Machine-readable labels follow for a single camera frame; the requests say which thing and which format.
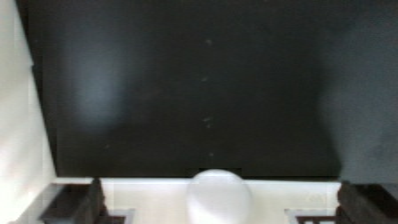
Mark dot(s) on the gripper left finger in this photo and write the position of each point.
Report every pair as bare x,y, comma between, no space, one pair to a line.
77,207

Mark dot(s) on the white drawer cabinet frame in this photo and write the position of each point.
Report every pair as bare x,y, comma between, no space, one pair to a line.
27,171

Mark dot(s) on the white front drawer box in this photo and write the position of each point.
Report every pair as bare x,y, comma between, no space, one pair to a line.
217,199

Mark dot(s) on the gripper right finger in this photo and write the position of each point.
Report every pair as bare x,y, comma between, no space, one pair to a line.
368,204

